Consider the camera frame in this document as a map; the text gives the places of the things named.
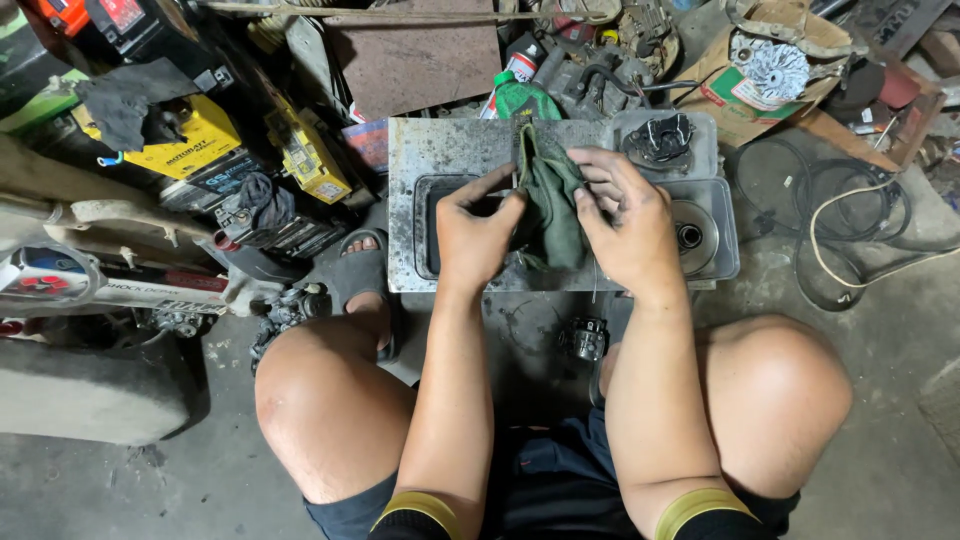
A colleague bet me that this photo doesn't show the person's left hand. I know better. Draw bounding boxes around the person's left hand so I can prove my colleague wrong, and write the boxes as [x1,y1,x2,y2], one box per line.
[435,164,528,294]

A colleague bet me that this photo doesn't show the person's right hand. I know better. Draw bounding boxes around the person's right hand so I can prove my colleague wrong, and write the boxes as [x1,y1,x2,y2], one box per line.
[566,146,689,303]

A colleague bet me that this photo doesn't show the green cloth rag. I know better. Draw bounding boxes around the green cloth rag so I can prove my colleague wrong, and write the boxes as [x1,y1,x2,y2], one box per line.
[513,120,594,273]

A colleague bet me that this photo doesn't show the clear tray with dark inside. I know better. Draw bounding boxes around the clear tray with dark inside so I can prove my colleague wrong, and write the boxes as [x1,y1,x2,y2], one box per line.
[412,173,520,281]

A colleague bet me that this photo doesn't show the metal pulley disc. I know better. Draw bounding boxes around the metal pulley disc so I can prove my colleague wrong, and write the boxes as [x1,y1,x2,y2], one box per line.
[669,200,720,276]

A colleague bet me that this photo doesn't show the clear plastic container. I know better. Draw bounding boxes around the clear plastic container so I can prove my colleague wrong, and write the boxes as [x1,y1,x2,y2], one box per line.
[611,110,720,182]
[666,177,741,283]

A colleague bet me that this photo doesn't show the black engine part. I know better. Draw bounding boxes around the black engine part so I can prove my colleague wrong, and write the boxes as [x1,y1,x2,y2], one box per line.
[621,113,696,171]

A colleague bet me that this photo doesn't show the stained metal work board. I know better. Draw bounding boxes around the stained metal work board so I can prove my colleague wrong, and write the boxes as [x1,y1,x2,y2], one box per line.
[386,116,723,294]

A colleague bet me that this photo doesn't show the black sandal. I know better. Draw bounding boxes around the black sandal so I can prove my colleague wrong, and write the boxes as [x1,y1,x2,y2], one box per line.
[328,228,404,366]

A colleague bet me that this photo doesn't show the small black metal part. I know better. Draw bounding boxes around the small black metal part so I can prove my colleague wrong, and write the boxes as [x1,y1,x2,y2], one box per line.
[558,315,611,363]

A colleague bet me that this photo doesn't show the person's left foot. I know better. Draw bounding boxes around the person's left foot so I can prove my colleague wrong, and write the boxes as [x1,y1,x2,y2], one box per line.
[341,236,393,351]

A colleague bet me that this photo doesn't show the green plastic bottle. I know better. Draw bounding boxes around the green plastic bottle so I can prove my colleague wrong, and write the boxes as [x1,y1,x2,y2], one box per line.
[491,70,564,122]

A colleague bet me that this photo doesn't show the grey engine block part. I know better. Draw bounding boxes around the grey engine block part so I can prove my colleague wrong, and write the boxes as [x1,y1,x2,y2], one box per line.
[531,43,655,121]

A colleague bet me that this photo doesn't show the torn cardboard box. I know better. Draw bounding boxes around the torn cardboard box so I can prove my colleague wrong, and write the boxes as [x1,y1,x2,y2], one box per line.
[669,0,871,148]

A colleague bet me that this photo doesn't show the plain black battery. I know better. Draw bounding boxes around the plain black battery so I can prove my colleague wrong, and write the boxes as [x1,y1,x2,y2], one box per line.
[213,197,348,261]

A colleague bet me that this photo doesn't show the white spray can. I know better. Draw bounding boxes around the white spray can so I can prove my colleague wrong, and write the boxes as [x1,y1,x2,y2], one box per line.
[479,44,546,120]

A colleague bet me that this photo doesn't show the narrow yellow battery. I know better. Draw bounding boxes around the narrow yellow battery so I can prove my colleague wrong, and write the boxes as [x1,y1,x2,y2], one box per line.
[263,93,354,206]

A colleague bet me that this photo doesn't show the brown flat board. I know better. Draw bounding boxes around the brown flat board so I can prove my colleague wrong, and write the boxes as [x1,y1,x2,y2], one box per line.
[322,0,504,122]

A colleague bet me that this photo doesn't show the dark blue cloth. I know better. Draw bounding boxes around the dark blue cloth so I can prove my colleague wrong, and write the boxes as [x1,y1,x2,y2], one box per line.
[235,171,298,231]

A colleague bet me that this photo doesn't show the silver finned rotor part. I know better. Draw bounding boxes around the silver finned rotor part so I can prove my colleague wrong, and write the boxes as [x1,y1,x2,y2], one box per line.
[729,33,812,104]

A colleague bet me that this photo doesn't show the person's left leg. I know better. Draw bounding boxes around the person's left leg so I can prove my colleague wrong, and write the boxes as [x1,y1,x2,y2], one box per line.
[254,300,419,505]

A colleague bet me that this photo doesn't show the person's leg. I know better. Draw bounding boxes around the person's leg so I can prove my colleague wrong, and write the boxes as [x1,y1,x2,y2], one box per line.
[254,300,419,505]
[598,314,854,501]

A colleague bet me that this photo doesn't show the person's right leg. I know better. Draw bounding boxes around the person's right leg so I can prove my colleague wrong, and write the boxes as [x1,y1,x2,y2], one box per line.
[598,314,854,501]

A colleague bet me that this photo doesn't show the long wooden stick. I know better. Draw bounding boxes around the long wooden stick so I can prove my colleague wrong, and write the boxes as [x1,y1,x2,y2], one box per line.
[198,0,610,23]

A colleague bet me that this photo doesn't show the dark navy shorts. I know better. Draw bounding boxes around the dark navy shorts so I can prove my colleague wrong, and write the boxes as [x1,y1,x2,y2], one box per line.
[303,407,802,540]

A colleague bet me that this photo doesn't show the black battery with white label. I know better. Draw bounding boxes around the black battery with white label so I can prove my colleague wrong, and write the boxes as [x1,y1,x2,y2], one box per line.
[156,148,265,216]

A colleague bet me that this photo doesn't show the black sleeve with yellow cuff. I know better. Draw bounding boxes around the black sleeve with yellow cuff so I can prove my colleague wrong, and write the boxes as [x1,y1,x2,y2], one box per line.
[654,486,783,540]
[366,490,464,540]

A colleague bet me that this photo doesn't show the wide yellow battery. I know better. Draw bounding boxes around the wide yellow battery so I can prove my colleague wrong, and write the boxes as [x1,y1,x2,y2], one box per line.
[72,93,243,182]

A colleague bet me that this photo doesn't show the small grey carburetor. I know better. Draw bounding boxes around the small grey carburetor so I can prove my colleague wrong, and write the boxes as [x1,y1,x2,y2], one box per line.
[148,300,228,339]

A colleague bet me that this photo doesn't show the brown wooden crate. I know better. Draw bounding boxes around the brown wooden crate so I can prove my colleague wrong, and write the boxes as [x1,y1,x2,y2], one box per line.
[795,43,948,174]

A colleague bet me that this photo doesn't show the black rag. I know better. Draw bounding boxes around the black rag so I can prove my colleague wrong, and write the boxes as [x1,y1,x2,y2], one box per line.
[74,57,201,153]

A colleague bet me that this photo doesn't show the black battery with red label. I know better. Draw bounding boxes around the black battery with red label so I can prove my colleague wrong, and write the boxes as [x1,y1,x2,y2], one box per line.
[82,0,235,93]

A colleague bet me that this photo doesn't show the grey motorcycle seat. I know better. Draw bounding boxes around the grey motorcycle seat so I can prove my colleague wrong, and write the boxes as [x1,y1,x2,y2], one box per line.
[0,336,194,446]

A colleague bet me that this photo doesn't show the black cable coil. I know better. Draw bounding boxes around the black cable coil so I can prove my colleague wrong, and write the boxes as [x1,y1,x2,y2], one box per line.
[730,138,960,313]

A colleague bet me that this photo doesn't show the cream cable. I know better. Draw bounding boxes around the cream cable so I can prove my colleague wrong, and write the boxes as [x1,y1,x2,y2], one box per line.
[807,176,960,290]

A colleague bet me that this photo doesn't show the white motorcycle frame part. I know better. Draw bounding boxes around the white motorcycle frame part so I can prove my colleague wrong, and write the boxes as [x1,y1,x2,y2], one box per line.
[0,196,285,319]

